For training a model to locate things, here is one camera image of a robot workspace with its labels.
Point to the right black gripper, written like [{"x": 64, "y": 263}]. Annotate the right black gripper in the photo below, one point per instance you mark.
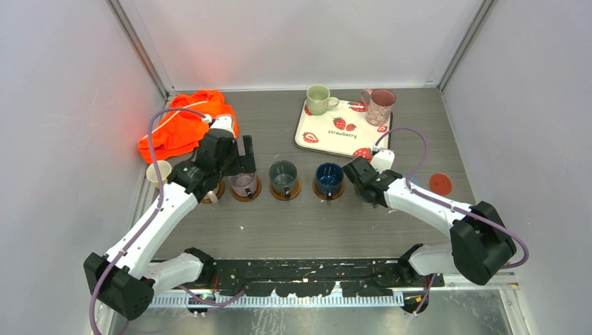
[{"x": 357, "y": 191}]

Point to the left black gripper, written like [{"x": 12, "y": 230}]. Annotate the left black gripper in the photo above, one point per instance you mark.
[{"x": 243, "y": 164}]

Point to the lilac mug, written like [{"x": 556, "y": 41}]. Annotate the lilac mug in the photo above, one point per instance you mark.
[{"x": 242, "y": 179}]

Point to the wooden coaster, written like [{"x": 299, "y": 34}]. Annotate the wooden coaster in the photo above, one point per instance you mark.
[
  {"x": 246, "y": 194},
  {"x": 328, "y": 195},
  {"x": 221, "y": 190},
  {"x": 277, "y": 196}
]

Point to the dark green mug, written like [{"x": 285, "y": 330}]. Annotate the dark green mug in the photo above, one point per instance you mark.
[{"x": 283, "y": 179}]

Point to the dark blue mug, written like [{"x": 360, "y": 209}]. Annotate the dark blue mug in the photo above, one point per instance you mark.
[{"x": 329, "y": 176}]

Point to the white pink-handled mug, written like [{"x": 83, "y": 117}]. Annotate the white pink-handled mug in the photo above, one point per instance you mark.
[{"x": 212, "y": 196}]

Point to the blue coaster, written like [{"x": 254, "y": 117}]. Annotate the blue coaster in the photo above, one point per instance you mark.
[{"x": 414, "y": 181}]

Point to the red coaster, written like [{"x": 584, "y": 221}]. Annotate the red coaster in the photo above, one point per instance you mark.
[{"x": 440, "y": 184}]

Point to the pink speckled mug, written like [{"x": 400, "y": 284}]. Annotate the pink speckled mug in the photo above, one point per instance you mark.
[{"x": 379, "y": 104}]

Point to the cream yellow mug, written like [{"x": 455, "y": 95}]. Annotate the cream yellow mug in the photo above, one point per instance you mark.
[{"x": 162, "y": 169}]

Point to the light green mug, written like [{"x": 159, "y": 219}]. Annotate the light green mug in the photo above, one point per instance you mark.
[{"x": 319, "y": 100}]

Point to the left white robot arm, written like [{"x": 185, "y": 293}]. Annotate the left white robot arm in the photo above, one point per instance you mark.
[{"x": 124, "y": 278}]

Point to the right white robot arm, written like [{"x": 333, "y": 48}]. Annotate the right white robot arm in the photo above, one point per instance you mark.
[{"x": 478, "y": 244}]

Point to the white strawberry tray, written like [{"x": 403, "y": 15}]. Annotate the white strawberry tray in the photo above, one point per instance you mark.
[{"x": 342, "y": 131}]

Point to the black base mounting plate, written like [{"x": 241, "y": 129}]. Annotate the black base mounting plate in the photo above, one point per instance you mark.
[{"x": 355, "y": 277}]

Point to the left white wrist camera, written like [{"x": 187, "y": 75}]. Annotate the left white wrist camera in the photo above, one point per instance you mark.
[{"x": 224, "y": 122}]

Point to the aluminium front rail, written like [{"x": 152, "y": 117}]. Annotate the aluminium front rail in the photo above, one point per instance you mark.
[{"x": 336, "y": 299}]

